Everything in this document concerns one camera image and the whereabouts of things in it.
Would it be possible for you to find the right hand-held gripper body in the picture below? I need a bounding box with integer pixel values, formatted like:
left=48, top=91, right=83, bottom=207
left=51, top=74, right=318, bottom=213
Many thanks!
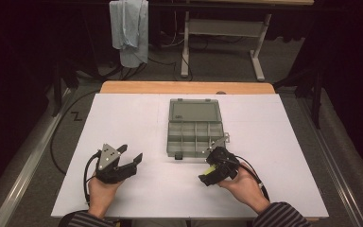
left=207, top=132, right=241, bottom=181

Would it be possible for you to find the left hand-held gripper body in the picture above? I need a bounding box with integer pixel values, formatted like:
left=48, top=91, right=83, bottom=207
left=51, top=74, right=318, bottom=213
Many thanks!
left=94, top=143, right=138, bottom=184

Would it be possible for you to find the yellow-green plastic clip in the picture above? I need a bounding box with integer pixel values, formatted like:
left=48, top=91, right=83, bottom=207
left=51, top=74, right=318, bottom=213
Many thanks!
left=203, top=165, right=217, bottom=177

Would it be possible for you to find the grey transparent compartment storage box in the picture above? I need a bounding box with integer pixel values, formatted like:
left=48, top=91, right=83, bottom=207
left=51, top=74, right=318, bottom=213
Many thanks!
left=165, top=97, right=231, bottom=162

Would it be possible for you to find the person's right hand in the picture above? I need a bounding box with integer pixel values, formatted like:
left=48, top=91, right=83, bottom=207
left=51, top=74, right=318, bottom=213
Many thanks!
left=216, top=162, right=270, bottom=216

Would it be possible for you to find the person's left hand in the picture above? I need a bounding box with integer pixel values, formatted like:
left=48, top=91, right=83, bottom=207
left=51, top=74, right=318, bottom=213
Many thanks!
left=87, top=176, right=123, bottom=218

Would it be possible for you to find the white table cover sheet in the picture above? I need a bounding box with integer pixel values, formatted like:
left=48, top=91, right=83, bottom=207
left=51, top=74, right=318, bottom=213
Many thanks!
left=50, top=93, right=330, bottom=219

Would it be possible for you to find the black metal stand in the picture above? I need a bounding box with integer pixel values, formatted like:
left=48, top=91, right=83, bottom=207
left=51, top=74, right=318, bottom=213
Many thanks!
left=273, top=65, right=326, bottom=130
left=51, top=58, right=80, bottom=118

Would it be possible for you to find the light blue cloth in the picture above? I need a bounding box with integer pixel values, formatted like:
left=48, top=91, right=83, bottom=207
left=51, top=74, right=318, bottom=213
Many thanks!
left=109, top=0, right=150, bottom=69

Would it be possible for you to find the left hand-held gripper black cable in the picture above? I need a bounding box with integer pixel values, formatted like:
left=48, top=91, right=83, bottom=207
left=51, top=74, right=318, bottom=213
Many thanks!
left=82, top=150, right=102, bottom=206

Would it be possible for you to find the hand-held gripper black cable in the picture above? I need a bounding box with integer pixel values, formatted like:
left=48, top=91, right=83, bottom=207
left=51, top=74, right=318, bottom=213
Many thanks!
left=82, top=150, right=102, bottom=206
left=233, top=154, right=270, bottom=202

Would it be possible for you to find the right hand-held gripper black cable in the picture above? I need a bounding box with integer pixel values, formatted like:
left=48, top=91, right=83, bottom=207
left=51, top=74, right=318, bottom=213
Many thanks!
left=233, top=154, right=270, bottom=202

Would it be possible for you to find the long black floor cable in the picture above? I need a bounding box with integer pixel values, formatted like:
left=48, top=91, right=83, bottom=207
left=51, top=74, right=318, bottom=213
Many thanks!
left=49, top=89, right=100, bottom=176

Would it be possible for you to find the aluminium floor rail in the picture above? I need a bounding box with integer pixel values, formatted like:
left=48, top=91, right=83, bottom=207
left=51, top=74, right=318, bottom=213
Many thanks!
left=0, top=88, right=74, bottom=227
left=296, top=94, right=363, bottom=227

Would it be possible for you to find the bundle of background floor cables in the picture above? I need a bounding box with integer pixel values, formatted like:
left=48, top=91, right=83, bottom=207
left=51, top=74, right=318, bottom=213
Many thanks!
left=147, top=51, right=194, bottom=82

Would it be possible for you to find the white metal table frame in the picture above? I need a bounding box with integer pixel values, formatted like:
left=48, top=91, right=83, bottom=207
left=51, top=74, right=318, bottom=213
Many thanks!
left=180, top=10, right=272, bottom=82

